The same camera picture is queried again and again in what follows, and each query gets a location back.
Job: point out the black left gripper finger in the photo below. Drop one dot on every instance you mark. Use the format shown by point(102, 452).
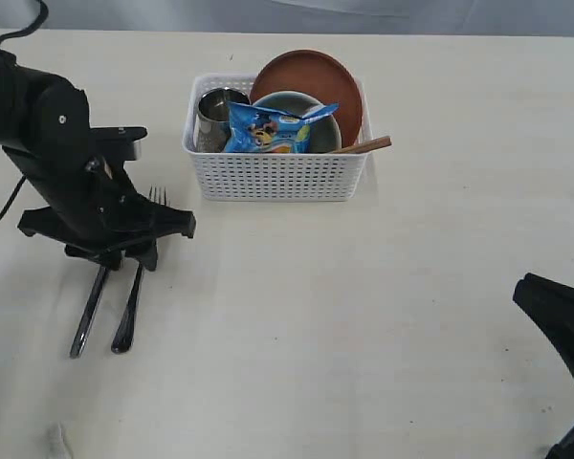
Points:
point(145, 254)
point(160, 221)

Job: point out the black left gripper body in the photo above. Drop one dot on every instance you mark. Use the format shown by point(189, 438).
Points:
point(91, 204)

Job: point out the stainless steel knife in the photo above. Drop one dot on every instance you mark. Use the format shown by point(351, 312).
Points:
point(88, 315)

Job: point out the stainless steel fork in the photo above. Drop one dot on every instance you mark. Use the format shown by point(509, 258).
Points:
point(123, 339)

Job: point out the stainless steel cup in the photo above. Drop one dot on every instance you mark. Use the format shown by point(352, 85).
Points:
point(212, 124)

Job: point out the brown round plate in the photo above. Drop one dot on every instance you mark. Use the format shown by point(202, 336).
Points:
point(320, 76)

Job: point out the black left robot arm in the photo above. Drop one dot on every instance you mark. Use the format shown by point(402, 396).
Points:
point(36, 106)

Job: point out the white perforated plastic basket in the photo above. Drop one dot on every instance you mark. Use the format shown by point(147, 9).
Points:
point(266, 177)

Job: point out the blue snack bag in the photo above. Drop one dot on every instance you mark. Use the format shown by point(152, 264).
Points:
point(258, 129)

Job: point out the brown wooden chopsticks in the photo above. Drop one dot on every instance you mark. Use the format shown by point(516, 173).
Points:
point(365, 147)

